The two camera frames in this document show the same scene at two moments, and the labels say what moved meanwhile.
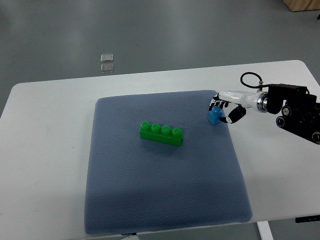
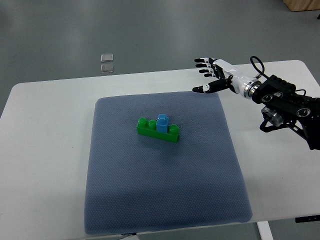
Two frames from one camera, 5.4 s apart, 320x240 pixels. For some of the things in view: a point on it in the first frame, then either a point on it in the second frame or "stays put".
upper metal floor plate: x=107 y=57 stays put
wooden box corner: x=296 y=5 stays put
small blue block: x=214 y=115 to x=162 y=123
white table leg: x=265 y=230 stays put
